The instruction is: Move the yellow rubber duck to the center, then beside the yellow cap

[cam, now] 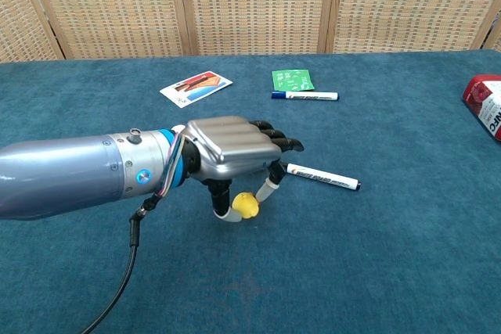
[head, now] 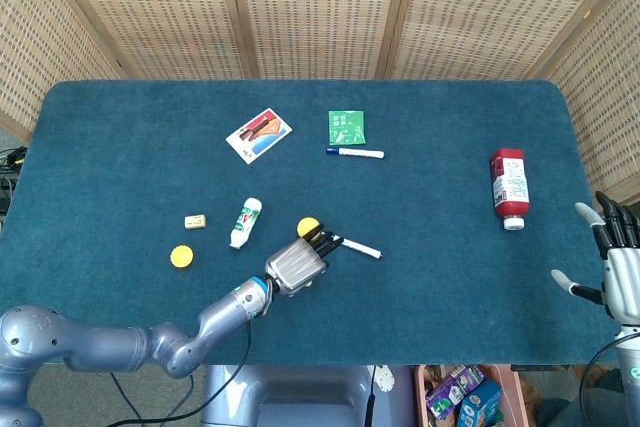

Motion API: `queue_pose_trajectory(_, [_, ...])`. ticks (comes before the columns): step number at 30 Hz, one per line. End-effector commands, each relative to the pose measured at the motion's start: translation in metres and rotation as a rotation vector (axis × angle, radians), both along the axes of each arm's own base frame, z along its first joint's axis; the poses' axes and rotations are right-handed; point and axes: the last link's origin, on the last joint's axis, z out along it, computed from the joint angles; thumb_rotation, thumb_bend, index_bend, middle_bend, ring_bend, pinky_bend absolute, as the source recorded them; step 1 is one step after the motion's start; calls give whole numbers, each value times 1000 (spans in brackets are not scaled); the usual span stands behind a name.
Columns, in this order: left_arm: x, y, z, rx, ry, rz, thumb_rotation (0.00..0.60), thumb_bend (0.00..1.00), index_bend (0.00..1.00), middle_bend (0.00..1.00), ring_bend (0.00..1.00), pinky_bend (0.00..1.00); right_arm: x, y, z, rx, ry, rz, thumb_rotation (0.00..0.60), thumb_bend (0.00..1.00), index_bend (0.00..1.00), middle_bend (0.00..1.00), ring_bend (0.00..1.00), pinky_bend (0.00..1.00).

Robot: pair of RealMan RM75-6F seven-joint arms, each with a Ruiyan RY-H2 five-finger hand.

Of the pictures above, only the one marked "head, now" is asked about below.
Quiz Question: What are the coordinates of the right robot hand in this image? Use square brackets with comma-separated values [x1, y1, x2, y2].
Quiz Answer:
[550, 190, 640, 324]

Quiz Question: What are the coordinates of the pink plastic basket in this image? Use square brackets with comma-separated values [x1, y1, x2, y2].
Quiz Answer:
[412, 364, 531, 427]

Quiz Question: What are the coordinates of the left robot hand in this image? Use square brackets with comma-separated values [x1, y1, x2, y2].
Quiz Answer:
[264, 221, 345, 297]

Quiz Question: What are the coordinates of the white marker black cap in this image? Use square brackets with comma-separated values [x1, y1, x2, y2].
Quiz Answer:
[332, 234, 385, 261]

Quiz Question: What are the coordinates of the woven wicker folding screen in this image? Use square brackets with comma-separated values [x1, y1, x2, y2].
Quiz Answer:
[0, 0, 640, 216]

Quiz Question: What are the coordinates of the blue floor cable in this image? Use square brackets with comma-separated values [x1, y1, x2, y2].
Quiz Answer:
[164, 374, 195, 421]

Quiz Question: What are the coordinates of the yellow ball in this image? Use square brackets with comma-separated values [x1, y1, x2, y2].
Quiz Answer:
[296, 216, 322, 239]

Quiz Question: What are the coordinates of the yellow ridged round cap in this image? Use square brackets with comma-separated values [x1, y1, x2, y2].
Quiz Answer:
[169, 244, 195, 269]

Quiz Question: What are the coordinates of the colourful picture card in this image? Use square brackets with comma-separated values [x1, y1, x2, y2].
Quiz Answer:
[225, 107, 294, 166]

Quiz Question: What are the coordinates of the white perforated plate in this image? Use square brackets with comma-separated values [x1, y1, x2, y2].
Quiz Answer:
[375, 364, 396, 393]

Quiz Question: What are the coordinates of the green square packet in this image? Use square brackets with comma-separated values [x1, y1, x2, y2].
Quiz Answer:
[327, 109, 369, 146]

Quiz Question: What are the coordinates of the small white green bottle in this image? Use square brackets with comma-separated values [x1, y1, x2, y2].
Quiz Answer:
[229, 197, 264, 251]

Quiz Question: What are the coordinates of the blue carton box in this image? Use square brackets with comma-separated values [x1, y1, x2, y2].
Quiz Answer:
[456, 378, 504, 427]

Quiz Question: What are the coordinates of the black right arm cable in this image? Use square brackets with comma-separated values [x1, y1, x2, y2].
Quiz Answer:
[578, 330, 640, 427]

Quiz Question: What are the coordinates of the white marker blue cap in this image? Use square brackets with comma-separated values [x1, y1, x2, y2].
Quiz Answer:
[325, 146, 386, 160]

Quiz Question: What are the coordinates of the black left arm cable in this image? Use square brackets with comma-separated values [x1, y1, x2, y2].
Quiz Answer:
[102, 319, 254, 427]

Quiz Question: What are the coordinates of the blue table mat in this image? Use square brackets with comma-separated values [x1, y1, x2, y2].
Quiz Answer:
[0, 78, 621, 367]

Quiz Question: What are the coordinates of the black antenna rod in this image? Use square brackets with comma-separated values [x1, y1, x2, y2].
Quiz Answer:
[364, 364, 377, 427]

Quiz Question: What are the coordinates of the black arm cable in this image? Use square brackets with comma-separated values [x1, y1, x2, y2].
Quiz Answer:
[578, 330, 640, 427]
[102, 319, 254, 427]

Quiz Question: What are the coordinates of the black power strip with plugs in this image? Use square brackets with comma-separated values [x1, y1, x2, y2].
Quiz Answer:
[0, 145, 29, 214]

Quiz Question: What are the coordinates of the red ketchup bottle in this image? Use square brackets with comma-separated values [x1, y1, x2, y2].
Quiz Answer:
[489, 147, 533, 232]

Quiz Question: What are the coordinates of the grey robot base body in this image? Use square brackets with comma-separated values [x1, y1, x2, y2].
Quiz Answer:
[199, 364, 417, 427]

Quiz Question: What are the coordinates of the purple carton box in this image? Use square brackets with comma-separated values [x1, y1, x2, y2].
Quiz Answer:
[425, 364, 488, 422]

